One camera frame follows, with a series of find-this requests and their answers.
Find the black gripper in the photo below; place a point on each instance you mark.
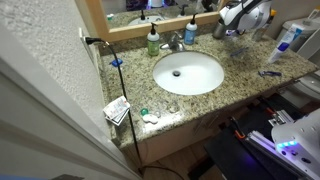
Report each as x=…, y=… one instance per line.
x=240, y=32

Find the small white toothpaste tube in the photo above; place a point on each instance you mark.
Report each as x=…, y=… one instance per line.
x=231, y=32

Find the brown sunscreen bottle orange cap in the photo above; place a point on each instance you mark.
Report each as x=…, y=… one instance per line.
x=258, y=35

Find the blue toothbrush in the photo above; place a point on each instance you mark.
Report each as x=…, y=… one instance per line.
x=239, y=52

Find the grey metal cup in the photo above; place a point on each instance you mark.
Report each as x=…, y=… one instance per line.
x=218, y=31

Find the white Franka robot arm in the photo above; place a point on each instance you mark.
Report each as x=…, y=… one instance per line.
x=246, y=15

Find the blue soap pump bottle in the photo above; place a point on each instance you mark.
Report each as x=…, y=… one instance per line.
x=190, y=35

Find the blue razor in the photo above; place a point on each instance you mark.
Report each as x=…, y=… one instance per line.
x=270, y=73

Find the tall white tube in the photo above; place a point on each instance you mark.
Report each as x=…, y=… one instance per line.
x=291, y=35

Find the white oval sink basin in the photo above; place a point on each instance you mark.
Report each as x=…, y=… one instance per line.
x=188, y=73

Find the chrome sink faucet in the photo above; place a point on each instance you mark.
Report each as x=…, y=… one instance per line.
x=174, y=42

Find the white toilet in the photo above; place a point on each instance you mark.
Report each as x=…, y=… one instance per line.
x=311, y=43

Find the black and orange clamp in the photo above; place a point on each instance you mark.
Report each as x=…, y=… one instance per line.
x=238, y=130
x=270, y=111

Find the green soap pump bottle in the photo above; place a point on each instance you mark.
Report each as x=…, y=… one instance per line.
x=153, y=45

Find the clear round plastic lid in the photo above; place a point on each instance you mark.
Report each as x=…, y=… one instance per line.
x=173, y=108

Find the white contact lens case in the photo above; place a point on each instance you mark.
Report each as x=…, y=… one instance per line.
x=150, y=118

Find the black robot cart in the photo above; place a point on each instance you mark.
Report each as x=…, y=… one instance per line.
x=230, y=156

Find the green lens case cap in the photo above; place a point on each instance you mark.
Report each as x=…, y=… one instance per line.
x=144, y=112

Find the light wood vanity cabinet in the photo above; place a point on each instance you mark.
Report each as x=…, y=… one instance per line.
x=173, y=140

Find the small blue plastic object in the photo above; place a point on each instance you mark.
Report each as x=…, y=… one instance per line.
x=116, y=62

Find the wood framed mirror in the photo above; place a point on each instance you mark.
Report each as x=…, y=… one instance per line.
x=100, y=20

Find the white paper cards stack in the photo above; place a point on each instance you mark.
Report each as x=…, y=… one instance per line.
x=116, y=109

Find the aluminium robot base mount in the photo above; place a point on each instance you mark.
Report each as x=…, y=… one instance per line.
x=263, y=140

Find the white wall outlet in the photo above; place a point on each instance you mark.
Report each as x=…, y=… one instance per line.
x=82, y=36

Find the white door frame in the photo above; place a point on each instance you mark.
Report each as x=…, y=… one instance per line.
x=50, y=126

